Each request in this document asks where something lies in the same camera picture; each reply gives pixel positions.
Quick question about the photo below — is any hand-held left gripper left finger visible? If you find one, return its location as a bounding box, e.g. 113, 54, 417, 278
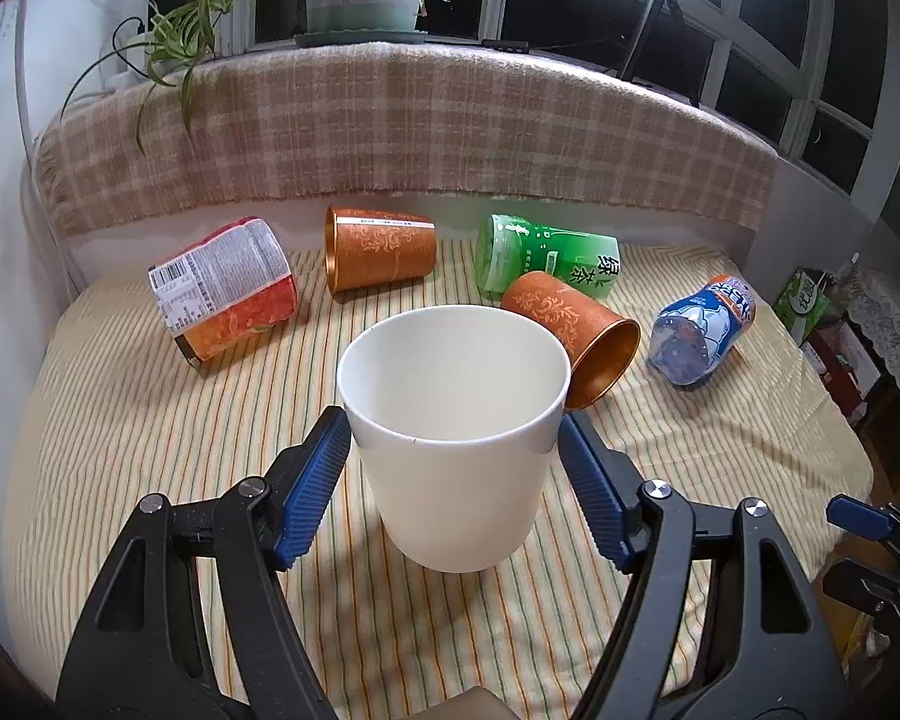
56, 406, 354, 720

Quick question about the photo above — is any red orange labelled cup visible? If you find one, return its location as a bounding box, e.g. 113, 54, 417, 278
148, 217, 302, 379

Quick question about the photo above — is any striped yellow bed sheet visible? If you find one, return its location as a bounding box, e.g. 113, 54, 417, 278
3, 236, 875, 720

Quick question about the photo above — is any green cardboard box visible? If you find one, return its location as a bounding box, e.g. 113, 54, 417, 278
775, 267, 835, 347

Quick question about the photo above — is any orange patterned cup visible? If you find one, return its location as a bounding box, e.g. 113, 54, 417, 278
500, 271, 641, 411
324, 206, 439, 295

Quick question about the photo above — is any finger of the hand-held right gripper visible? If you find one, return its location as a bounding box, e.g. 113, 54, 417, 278
822, 558, 900, 625
826, 495, 900, 578

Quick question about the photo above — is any spider plant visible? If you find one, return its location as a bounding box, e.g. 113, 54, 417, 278
30, 0, 496, 158

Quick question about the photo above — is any red box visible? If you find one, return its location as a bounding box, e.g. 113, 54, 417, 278
801, 328, 884, 422

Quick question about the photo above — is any white power plug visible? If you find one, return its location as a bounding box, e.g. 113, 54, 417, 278
111, 18, 152, 92

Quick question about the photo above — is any blue labelled plastic bottle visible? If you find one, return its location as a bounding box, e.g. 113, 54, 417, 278
648, 274, 758, 389

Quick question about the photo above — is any plaid beige blanket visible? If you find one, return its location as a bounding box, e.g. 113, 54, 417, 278
34, 40, 778, 242

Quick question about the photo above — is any white cup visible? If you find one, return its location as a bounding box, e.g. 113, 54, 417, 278
336, 304, 572, 573

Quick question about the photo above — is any green tea bottle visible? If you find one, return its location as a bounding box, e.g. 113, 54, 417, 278
473, 214, 621, 300

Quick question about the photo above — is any white lace cloth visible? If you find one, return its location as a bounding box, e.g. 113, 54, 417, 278
842, 270, 900, 430

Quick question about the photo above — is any black tripod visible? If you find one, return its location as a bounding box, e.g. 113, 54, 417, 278
615, 0, 703, 110

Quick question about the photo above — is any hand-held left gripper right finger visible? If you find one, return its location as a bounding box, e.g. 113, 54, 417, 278
558, 411, 853, 720

